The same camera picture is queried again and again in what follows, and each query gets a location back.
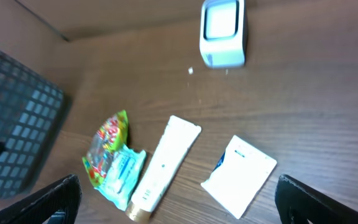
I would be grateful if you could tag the white tube with gold cap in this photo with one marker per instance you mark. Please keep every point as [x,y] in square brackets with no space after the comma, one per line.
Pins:
[179,135]

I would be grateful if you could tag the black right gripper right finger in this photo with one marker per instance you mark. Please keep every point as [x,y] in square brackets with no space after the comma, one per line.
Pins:
[297,202]

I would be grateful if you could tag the grey plastic shopping basket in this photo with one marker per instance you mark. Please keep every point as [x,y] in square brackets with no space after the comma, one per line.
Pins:
[32,110]

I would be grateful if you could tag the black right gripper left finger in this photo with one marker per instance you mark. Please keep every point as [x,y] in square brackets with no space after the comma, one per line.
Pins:
[58,202]

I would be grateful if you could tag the colourful Haribo candy bag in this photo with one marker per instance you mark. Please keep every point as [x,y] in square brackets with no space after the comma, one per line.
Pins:
[109,138]

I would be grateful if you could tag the teal tissue packet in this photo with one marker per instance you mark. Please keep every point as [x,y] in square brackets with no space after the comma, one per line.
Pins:
[122,176]

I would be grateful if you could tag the white Hansaplast plaster box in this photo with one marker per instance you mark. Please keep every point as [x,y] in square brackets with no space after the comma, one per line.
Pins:
[238,176]

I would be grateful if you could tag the white barcode scanner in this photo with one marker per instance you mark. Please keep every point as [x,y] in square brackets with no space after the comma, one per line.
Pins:
[223,33]

